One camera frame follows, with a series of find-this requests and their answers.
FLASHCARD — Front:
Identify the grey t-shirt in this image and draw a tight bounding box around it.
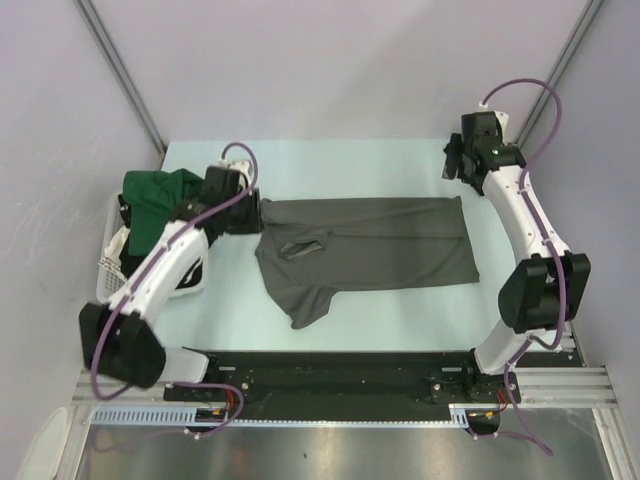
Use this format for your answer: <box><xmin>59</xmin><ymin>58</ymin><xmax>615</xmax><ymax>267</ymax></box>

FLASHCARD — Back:
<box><xmin>255</xmin><ymin>197</ymin><xmax>480</xmax><ymax>330</ymax></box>

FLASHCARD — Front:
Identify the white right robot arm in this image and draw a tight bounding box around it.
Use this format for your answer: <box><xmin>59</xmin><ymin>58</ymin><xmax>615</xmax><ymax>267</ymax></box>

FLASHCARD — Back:
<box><xmin>443</xmin><ymin>111</ymin><xmax>591</xmax><ymax>401</ymax></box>

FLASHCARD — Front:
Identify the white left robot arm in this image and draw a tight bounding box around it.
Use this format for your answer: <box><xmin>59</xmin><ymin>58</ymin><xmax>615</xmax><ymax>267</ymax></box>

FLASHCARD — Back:
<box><xmin>79</xmin><ymin>160</ymin><xmax>261</xmax><ymax>400</ymax></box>

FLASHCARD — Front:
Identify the green t-shirt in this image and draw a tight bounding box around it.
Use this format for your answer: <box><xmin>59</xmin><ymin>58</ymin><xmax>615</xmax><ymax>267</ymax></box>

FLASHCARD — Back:
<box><xmin>122</xmin><ymin>169</ymin><xmax>204</xmax><ymax>256</ymax></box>

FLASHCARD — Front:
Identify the black t-shirt in basket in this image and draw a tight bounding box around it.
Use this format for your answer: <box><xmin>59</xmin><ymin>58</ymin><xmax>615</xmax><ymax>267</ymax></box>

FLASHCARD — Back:
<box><xmin>117</xmin><ymin>194</ymin><xmax>145</xmax><ymax>279</ymax></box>

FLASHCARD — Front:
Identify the white printed t-shirt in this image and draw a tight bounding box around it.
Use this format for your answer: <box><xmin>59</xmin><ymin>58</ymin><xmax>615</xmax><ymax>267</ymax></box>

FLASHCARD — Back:
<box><xmin>99</xmin><ymin>226</ymin><xmax>130</xmax><ymax>275</ymax></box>

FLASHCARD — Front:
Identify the white plastic laundry basket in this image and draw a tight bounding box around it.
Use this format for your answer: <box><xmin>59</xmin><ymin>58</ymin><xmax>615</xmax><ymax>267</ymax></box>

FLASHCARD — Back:
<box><xmin>94</xmin><ymin>192</ymin><xmax>209</xmax><ymax>304</ymax></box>

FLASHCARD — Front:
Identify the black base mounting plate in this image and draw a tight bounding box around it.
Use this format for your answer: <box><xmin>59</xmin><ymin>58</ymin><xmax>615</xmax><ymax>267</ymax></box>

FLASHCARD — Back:
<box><xmin>163</xmin><ymin>351</ymin><xmax>524</xmax><ymax>422</ymax></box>

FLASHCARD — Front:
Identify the white slotted cable duct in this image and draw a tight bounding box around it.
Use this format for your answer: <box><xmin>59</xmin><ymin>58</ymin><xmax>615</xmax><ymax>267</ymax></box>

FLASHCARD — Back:
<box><xmin>92</xmin><ymin>405</ymin><xmax>498</xmax><ymax>429</ymax></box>

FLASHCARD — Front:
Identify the aluminium frame rail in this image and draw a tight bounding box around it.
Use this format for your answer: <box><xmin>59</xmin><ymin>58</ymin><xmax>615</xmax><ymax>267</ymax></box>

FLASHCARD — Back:
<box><xmin>71</xmin><ymin>367</ymin><xmax>618</xmax><ymax>409</ymax></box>

